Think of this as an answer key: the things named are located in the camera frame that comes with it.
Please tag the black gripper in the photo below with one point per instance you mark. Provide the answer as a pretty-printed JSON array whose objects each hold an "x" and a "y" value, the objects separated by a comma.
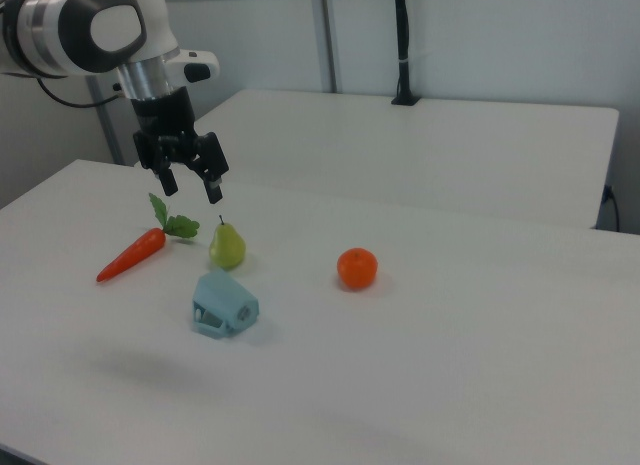
[{"x": 167, "y": 117}]

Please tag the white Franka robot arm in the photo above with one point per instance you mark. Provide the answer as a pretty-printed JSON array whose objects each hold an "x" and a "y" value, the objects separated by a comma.
[{"x": 50, "y": 25}]

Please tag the green apple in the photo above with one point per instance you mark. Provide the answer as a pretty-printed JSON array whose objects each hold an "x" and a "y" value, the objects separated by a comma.
[{"x": 227, "y": 250}]

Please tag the black camera pole with base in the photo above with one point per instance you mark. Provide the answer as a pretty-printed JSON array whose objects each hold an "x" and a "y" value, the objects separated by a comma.
[{"x": 403, "y": 35}]

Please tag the aluminium frame post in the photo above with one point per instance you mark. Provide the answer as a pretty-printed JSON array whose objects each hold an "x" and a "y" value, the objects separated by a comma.
[{"x": 327, "y": 35}]

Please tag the light blue angular mug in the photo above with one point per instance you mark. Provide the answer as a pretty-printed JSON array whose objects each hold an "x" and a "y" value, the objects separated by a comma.
[{"x": 225, "y": 295}]

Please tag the white empty table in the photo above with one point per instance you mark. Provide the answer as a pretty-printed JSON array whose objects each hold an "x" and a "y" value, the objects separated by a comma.
[{"x": 400, "y": 150}]

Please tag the orange toy carrot with leaves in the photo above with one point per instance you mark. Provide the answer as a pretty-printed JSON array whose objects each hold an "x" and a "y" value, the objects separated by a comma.
[{"x": 135, "y": 255}]

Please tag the orange toy mandarin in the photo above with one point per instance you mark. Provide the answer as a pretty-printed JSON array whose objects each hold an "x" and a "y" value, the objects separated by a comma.
[{"x": 357, "y": 268}]

